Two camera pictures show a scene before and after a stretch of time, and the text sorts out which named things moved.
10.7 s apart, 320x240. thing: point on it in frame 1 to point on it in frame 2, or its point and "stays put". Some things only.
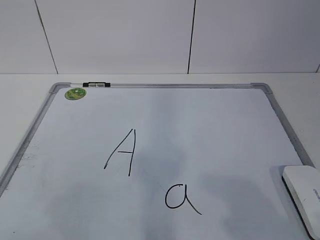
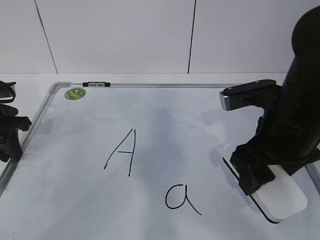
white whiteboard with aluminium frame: x=125 y=161 stays put
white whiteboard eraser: x=302 y=183 to x=282 y=199
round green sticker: x=75 y=93 stays put
